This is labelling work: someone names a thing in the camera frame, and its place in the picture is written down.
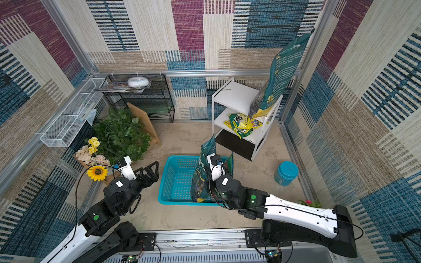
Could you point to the green leafy artificial plant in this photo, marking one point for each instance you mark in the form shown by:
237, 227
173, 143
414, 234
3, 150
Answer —
121, 134

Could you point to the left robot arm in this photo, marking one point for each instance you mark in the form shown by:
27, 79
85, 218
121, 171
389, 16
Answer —
99, 233

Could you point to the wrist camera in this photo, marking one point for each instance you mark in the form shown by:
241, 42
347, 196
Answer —
124, 167
216, 166

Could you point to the pale pink flower bouquet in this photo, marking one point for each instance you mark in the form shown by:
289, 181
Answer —
88, 156

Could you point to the dark green soil bag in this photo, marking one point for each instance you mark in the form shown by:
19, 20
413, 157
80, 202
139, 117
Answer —
282, 69
199, 185

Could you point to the yellow sunflower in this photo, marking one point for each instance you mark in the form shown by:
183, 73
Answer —
97, 173

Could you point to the teal round container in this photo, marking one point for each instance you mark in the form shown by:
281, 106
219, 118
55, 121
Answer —
286, 172

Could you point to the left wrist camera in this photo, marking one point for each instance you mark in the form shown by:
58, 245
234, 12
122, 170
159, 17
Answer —
124, 167

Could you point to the wooden board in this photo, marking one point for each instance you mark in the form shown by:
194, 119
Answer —
147, 125

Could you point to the green yellow fertilizer bag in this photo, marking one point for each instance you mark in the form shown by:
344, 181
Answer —
240, 133

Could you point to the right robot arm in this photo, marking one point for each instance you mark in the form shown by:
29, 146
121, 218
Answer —
285, 221

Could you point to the small yellow flowers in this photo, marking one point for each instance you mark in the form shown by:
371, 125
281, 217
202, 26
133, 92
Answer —
93, 144

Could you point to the magazine on rack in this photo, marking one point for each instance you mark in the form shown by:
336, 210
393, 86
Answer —
121, 87

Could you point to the teal plastic basket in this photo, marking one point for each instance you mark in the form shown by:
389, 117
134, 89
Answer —
175, 187

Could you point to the white round device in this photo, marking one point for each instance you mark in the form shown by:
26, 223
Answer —
138, 82

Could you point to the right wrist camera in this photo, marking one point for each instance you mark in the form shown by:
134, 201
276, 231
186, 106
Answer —
216, 166

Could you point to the white metal shelf unit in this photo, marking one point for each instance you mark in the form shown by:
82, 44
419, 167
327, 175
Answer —
236, 98

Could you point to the pink flower pot plant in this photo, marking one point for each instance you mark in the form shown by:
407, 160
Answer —
309, 203

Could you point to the green blue pink soil bag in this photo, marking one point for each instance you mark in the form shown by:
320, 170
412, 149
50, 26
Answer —
229, 165

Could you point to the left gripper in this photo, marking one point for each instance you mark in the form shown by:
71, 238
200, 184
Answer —
153, 176

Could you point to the white wire wall basket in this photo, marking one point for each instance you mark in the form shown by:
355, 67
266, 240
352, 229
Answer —
63, 130

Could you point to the black wire mesh rack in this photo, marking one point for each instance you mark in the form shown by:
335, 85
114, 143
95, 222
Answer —
156, 101

